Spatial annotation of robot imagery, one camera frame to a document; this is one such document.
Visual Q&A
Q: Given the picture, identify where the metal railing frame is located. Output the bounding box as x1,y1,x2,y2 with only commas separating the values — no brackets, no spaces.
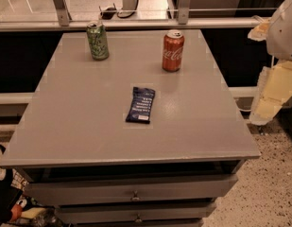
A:
0,0,283,32

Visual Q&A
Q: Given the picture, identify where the grey drawer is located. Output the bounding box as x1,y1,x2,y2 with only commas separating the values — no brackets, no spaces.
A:
25,174,237,206
56,202,215,224

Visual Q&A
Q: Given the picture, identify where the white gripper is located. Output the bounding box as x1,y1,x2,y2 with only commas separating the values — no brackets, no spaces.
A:
248,0,292,126

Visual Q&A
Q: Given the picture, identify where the red coke can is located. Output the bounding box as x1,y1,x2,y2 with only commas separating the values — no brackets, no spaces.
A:
162,29,184,72

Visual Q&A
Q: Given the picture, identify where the green soda can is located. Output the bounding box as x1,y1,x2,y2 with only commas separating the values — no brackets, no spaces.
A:
87,20,110,61

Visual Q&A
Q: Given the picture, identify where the top grey drawer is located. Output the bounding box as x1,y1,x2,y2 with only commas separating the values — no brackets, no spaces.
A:
25,174,237,206

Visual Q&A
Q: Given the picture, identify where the grey drawer cabinet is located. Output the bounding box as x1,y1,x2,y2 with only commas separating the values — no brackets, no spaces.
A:
1,29,259,227

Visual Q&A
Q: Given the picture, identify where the penguin plush toy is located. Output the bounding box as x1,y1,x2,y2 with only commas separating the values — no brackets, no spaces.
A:
0,144,45,226

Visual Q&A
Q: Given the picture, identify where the black object behind railing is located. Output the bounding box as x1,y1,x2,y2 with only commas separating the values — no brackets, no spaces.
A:
100,6,117,20

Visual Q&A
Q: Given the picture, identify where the blue snack bar packet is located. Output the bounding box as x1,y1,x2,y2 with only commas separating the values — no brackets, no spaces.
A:
126,87,156,124

